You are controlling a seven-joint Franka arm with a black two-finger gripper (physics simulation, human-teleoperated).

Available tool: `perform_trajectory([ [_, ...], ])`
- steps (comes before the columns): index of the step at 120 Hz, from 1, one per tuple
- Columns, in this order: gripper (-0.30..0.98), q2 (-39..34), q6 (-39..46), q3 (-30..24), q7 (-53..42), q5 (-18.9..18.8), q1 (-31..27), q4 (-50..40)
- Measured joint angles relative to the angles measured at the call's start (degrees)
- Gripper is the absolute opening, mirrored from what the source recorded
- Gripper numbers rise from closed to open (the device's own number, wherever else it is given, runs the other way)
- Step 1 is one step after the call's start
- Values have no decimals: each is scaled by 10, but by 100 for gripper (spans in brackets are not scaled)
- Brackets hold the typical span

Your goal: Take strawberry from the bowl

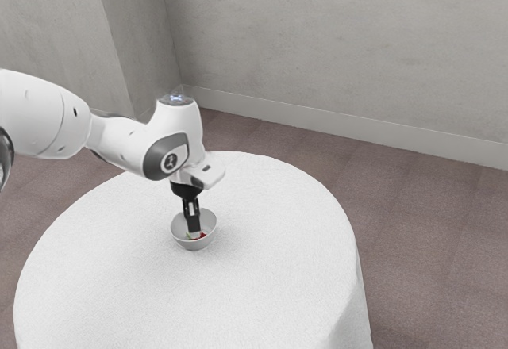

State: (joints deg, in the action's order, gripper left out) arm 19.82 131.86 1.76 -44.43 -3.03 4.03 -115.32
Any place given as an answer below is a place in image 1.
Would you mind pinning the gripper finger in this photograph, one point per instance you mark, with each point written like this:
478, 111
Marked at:
193, 218
185, 207

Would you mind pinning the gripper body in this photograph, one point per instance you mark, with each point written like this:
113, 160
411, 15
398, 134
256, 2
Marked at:
186, 192

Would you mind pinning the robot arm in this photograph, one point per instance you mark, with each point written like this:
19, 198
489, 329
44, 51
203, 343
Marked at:
119, 139

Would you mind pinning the red strawberry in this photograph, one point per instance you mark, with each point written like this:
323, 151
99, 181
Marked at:
203, 235

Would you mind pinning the white bowl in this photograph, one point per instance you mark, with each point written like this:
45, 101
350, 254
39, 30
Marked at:
192, 245

